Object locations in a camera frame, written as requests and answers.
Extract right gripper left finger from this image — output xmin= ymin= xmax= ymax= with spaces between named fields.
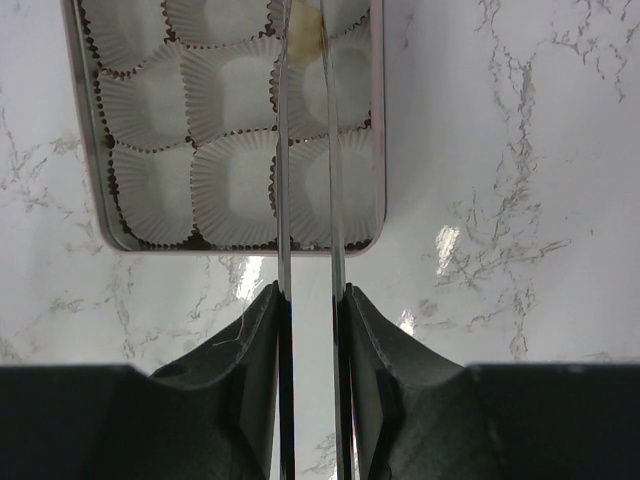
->
xmin=151 ymin=283 xmax=279 ymax=479

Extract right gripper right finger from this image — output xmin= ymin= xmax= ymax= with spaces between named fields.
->
xmin=344 ymin=285 xmax=490 ymax=479

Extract white square chocolate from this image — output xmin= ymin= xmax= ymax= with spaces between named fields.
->
xmin=287 ymin=1 xmax=323 ymax=66

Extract metal tongs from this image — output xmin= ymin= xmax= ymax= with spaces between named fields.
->
xmin=273 ymin=1 xmax=355 ymax=479

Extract pink chocolate tin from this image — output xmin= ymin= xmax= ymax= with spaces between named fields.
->
xmin=62 ymin=1 xmax=386 ymax=255

